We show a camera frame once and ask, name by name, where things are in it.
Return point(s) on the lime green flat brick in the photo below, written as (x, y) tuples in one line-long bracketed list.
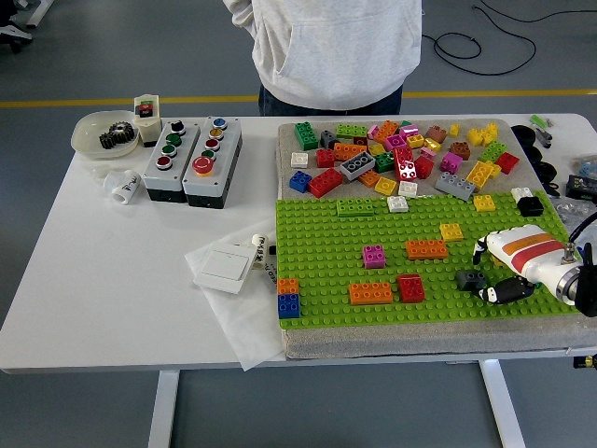
[(355, 206)]

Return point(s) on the white tissue paper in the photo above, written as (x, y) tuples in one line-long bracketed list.
[(247, 326)]

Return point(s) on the grey four-button control box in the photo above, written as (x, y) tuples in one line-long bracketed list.
[(156, 175)]

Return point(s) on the white wall switch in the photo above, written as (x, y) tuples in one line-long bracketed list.
[(224, 267)]

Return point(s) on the shiny yellow brick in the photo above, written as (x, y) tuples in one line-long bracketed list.
[(432, 144)]

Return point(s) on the white plastic bowl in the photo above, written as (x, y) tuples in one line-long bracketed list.
[(88, 135)]

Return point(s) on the dark grey arch brick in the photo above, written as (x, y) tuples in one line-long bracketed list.
[(325, 141)]

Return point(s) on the cream switch box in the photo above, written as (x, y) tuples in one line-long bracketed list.
[(149, 128)]

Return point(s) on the red eight-stud brick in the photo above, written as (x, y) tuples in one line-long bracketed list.
[(325, 182), (403, 161)]

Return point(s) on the grey emergency-stop control box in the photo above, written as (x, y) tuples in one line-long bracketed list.
[(224, 154)]

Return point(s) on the black office chair base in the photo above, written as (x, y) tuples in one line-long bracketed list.
[(14, 46)]

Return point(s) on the white table leg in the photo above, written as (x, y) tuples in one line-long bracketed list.
[(501, 406), (163, 410)]

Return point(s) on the salmon brown brick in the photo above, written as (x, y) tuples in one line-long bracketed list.
[(436, 133)]

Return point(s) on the clear bag of screws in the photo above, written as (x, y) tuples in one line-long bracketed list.
[(571, 212)]

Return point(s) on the blue four-stud brick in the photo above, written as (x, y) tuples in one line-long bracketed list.
[(288, 305), (300, 181)]

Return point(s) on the yellow four-stud brick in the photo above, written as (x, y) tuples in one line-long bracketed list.
[(385, 186), (451, 231), (483, 202)]

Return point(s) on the magenta four-stud brick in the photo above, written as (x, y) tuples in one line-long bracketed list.
[(374, 256)]

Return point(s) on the black metal gear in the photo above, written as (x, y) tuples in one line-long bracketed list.
[(107, 141), (126, 136)]

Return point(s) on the person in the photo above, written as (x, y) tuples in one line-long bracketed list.
[(326, 46)]

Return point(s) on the green baseplate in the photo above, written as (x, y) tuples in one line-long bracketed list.
[(322, 242)]

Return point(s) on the white desk leg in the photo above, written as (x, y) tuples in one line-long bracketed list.
[(39, 11)]

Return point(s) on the light grey eight-stud brick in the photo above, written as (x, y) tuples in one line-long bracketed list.
[(454, 186)]

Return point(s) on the orange eight-stud brick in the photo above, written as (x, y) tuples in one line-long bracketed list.
[(370, 293), (426, 249), (350, 151)]

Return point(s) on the white four-stud brick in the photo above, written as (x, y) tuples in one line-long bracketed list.
[(299, 160), (397, 203), (407, 188)]

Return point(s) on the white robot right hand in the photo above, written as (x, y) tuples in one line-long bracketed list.
[(527, 252)]

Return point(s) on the red four-stud brick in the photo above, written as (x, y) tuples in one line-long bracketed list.
[(325, 158)]

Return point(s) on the pink brick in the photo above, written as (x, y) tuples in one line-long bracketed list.
[(373, 131), (427, 153)]

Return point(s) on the maroon brick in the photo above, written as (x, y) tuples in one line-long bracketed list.
[(360, 141)]

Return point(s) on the small green brick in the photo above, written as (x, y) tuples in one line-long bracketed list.
[(406, 124)]

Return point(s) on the black brick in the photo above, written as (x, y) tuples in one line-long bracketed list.
[(530, 206)]

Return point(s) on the dark grey two-stud brick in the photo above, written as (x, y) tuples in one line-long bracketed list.
[(466, 279)]

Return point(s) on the orange four-stud brick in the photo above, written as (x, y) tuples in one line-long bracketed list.
[(287, 285)]

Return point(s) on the blue plastic packet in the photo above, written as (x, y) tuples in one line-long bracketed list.
[(587, 165)]

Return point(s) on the white printed tube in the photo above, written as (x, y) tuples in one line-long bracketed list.
[(259, 252)]

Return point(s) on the yellow eight-stud brick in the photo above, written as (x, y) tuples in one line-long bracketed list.
[(480, 174)]

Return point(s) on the dark green brick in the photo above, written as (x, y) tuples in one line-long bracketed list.
[(384, 161), (306, 136)]

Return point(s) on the grey upturned brick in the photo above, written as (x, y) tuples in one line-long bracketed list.
[(357, 166)]

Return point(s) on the white pipe tee fitting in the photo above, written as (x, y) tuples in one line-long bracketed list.
[(123, 186)]

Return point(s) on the small yellow brick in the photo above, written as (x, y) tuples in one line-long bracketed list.
[(453, 130)]

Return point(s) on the grey metal tool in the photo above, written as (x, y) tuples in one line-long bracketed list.
[(543, 136)]

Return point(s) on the red six-stud brick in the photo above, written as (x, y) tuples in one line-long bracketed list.
[(410, 288)]

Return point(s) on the black printed box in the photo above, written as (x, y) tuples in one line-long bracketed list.
[(580, 184)]

